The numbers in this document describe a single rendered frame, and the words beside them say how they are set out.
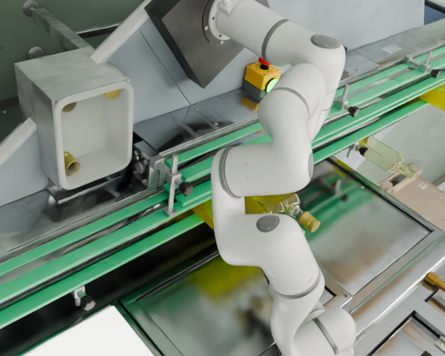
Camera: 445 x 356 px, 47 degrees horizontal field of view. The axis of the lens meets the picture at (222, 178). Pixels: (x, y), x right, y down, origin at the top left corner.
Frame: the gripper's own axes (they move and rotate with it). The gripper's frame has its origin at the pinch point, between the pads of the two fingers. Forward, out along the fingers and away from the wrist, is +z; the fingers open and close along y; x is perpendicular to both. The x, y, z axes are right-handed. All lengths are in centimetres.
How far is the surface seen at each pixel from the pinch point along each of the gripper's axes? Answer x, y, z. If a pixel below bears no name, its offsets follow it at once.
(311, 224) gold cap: -15.4, 1.3, 4.5
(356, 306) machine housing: -21.9, -13.0, -12.6
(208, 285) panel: 10.2, -12.7, 5.8
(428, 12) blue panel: -130, 15, 86
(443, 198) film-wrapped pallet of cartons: -374, -232, 166
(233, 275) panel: 3.1, -12.6, 6.1
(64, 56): 34, 33, 39
